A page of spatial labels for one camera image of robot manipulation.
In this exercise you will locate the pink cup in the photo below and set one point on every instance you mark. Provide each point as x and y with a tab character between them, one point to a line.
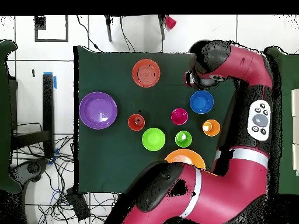
179	115

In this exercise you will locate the orange bowl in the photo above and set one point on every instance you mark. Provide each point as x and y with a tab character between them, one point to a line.
146	73

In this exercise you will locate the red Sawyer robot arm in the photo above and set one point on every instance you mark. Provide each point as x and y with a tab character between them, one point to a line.
222	193

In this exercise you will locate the green bowl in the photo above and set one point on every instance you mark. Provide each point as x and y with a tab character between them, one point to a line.
153	140

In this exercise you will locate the orange cup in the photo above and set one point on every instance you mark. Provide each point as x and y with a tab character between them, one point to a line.
133	124

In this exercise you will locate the green cup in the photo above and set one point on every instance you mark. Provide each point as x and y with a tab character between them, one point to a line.
181	142

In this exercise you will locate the large yellow bowl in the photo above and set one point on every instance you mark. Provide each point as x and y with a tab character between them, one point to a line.
186	157

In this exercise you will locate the dark green tablecloth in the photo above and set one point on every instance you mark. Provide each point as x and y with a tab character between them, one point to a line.
116	163

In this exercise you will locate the blue bowl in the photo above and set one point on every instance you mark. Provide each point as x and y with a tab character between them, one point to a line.
202	102

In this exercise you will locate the purple bowl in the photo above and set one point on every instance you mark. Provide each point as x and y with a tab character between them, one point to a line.
93	109

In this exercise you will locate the yellow cup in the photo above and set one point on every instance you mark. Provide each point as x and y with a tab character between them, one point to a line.
215	129

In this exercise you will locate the black stand leg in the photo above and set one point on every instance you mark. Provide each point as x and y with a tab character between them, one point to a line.
162	30
108	30

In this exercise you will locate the long black beam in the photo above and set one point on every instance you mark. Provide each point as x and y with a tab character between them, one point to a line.
48	105

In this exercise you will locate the red cup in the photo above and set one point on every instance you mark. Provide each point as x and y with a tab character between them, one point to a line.
171	22

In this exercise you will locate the black power box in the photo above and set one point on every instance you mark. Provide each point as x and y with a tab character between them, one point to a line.
78	205

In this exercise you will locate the short black beam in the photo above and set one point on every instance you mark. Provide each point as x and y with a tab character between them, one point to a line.
30	138

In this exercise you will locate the gray black machine base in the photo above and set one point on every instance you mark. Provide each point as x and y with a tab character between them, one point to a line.
32	168

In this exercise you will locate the green cloth side table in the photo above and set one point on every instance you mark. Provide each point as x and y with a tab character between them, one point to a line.
5	116
288	140

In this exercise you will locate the white boxes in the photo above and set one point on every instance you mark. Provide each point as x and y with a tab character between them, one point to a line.
295	130

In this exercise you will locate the black square frame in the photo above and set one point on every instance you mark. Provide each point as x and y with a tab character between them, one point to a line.
66	30

